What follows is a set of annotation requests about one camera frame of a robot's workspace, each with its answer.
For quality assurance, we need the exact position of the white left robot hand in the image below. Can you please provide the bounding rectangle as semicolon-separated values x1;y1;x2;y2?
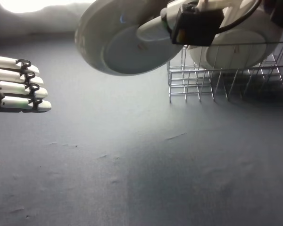
0;55;52;174

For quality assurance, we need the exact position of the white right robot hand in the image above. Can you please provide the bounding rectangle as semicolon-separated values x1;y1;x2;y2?
136;0;187;43

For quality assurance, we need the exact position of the white ceramic plate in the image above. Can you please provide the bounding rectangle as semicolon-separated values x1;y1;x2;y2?
75;0;187;77
188;10;283;69

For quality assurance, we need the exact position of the white backdrop cloth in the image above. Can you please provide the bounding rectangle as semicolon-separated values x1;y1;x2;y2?
0;0;92;40

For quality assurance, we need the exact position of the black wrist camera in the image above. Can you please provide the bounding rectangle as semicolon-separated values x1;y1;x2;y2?
171;3;225;47

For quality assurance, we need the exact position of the metal wire dish rack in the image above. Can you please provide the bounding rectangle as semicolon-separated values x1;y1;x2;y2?
166;32;283;103

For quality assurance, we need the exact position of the white right camera bracket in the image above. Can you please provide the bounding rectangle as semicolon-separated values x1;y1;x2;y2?
195;0;242;11

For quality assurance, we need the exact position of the black camera cable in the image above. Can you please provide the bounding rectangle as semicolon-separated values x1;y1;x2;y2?
216;0;262;33

